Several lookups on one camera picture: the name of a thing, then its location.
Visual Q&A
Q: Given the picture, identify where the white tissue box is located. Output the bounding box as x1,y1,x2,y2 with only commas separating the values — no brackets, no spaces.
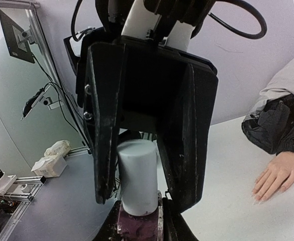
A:
31,155,67,178

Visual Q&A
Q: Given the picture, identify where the purple nail polish bottle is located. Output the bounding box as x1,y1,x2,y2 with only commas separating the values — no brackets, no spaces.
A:
117,191,164,240

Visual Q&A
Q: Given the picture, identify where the black jacket sleeve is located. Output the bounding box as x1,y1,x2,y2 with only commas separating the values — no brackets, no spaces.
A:
242,94,294,155

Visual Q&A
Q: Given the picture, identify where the crumpled white bag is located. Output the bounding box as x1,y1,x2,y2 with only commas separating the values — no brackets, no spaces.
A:
44,140,71,157

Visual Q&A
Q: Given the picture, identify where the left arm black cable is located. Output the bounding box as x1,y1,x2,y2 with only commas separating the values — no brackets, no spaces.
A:
70,0,268,42

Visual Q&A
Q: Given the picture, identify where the mannequin hand with long nails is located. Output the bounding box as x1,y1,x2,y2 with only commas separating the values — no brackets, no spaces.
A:
252,152,294,202

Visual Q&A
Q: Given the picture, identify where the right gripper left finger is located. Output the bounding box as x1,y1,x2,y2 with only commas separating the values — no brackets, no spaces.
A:
92,201,123,241

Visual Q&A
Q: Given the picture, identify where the white nail polish cap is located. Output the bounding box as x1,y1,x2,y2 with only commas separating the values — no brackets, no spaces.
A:
117,139,158,216

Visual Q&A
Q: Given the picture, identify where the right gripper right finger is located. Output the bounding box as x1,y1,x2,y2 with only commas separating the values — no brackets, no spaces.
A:
162,198,198,241

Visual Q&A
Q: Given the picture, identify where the black scanner on stand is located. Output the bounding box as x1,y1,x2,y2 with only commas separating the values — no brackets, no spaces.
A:
21,82,64,121

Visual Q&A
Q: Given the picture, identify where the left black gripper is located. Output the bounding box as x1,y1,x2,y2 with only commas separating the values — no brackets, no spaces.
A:
64,28,218,213

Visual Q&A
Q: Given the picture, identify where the black monitor on mount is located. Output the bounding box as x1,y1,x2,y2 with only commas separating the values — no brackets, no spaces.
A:
0,10,35,64

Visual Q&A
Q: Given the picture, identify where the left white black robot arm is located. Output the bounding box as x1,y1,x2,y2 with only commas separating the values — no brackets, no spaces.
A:
68,1,218,212

